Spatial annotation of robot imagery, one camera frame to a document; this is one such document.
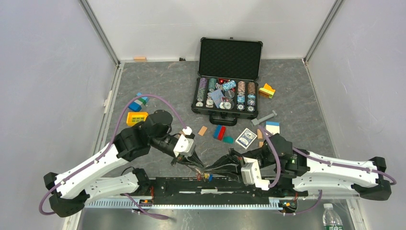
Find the blue grey green brick stack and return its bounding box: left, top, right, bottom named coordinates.
left=128, top=97, right=149, bottom=112

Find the plastic water bottle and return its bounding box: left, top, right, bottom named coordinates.
left=323, top=203, right=344, bottom=230

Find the yellow window brick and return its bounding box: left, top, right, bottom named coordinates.
left=126, top=112, right=148, bottom=127

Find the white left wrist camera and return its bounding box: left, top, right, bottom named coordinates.
left=173, top=126, right=196, bottom=157

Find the blue playing card box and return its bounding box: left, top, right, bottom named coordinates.
left=235, top=128, right=258, bottom=149

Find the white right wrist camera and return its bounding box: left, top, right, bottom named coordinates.
left=241, top=157, right=271, bottom=191

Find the orange flat block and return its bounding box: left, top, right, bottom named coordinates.
left=198, top=126, right=208, bottom=136

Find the teal flat piece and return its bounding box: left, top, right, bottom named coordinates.
left=223, top=136, right=234, bottom=144

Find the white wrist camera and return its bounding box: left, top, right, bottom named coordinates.
left=241, top=157, right=271, bottom=191
left=173, top=126, right=196, bottom=157

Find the wooden block on ledge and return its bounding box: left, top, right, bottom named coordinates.
left=133, top=57, right=147, bottom=62

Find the black poker chip case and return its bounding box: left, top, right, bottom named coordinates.
left=191, top=37, right=263, bottom=126

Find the grey plastic bolt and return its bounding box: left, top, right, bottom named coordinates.
left=251, top=110, right=277, bottom=126

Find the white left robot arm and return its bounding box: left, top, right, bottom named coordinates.
left=44, top=110, right=204, bottom=218

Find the blue white brick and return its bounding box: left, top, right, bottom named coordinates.
left=265, top=121, right=280, bottom=135

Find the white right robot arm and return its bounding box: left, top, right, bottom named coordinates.
left=204, top=133, right=394, bottom=201

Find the blue red brick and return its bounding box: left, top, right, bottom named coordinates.
left=213, top=125, right=226, bottom=141

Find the yellow orange brick pile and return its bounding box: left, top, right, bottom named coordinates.
left=259, top=83, right=276, bottom=98

